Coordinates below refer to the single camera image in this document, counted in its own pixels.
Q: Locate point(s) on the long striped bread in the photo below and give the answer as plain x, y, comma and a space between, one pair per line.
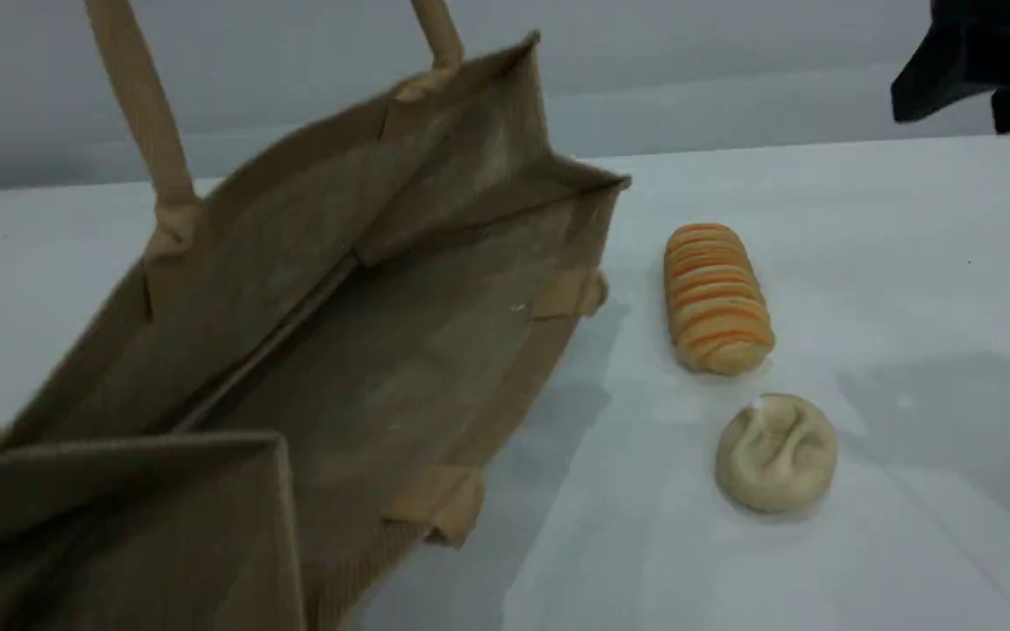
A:
717, 298

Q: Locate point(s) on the brown burlap tote bag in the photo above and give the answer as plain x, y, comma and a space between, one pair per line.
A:
382, 350

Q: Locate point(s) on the round pale egg yolk pastry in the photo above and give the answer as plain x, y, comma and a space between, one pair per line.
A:
777, 456

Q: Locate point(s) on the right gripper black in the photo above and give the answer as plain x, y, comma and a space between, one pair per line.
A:
996, 17

